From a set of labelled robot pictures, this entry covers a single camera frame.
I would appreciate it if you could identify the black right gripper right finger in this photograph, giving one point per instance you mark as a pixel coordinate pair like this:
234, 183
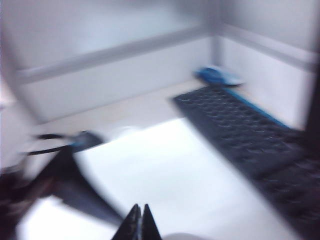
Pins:
150, 225

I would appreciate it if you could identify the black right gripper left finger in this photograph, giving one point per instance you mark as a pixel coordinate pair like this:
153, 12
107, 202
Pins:
132, 225

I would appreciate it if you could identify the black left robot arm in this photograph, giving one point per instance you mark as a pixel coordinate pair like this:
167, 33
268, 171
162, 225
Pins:
65, 180

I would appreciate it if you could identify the white raised desk board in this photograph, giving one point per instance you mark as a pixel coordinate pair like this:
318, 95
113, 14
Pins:
162, 175

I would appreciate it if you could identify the black computer keyboard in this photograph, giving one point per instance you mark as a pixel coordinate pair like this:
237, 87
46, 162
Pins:
237, 125

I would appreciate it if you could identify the blue mat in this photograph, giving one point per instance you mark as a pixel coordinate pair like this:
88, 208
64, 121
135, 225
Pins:
262, 110

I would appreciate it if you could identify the blue computer mouse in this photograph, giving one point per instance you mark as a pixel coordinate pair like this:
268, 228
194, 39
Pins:
215, 76

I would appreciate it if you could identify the grey aluminium partition frame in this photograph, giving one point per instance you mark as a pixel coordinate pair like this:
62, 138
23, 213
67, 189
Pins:
112, 53

